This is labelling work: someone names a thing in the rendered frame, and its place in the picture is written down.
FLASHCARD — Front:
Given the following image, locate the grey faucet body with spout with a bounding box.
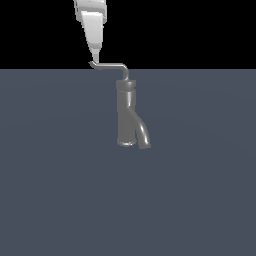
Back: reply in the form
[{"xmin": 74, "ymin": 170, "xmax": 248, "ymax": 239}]
[{"xmin": 116, "ymin": 89, "xmax": 153, "ymax": 150}]

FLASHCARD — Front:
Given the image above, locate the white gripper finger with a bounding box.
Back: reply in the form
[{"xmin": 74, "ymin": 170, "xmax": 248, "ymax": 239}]
[{"xmin": 81, "ymin": 10, "xmax": 104, "ymax": 63}]

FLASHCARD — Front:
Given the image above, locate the grey faucet handle with cap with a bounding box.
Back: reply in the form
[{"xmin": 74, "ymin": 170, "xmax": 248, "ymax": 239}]
[{"xmin": 87, "ymin": 60, "xmax": 137, "ymax": 93}]

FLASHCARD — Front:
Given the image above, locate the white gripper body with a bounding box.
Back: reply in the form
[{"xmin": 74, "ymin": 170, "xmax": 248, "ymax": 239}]
[{"xmin": 72, "ymin": 0, "xmax": 108, "ymax": 25}]

